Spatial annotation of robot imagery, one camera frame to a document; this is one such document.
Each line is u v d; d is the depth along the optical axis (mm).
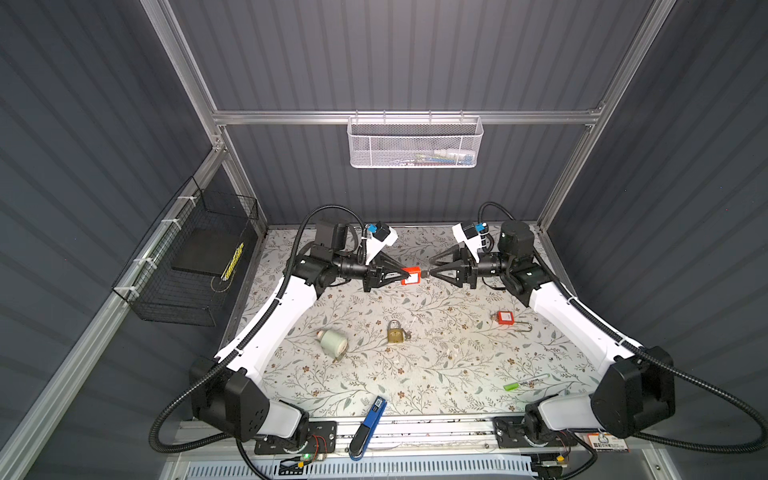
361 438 693
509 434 734
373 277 609
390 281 664
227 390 395
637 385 406
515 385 809
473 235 617
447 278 668
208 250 751
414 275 677
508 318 931
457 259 682
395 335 911
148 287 633
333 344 837
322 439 722
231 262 735
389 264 658
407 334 912
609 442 709
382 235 602
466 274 630
